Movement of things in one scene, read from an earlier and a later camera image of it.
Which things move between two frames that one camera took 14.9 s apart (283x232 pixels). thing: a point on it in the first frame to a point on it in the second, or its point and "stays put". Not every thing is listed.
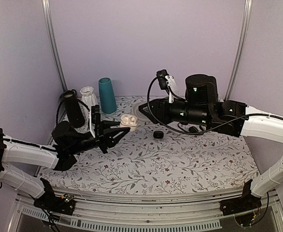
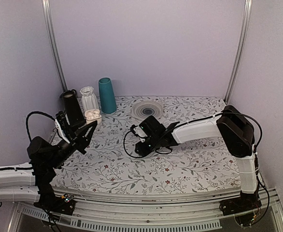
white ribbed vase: (89, 98) stays put
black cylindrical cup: (75, 111) stays put
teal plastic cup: (107, 102) stays put
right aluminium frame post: (240, 51) stays put
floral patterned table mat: (154, 157) stays put
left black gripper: (106, 137) to (77, 142)
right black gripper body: (195, 115) to (147, 150)
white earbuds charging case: (129, 121) to (93, 115)
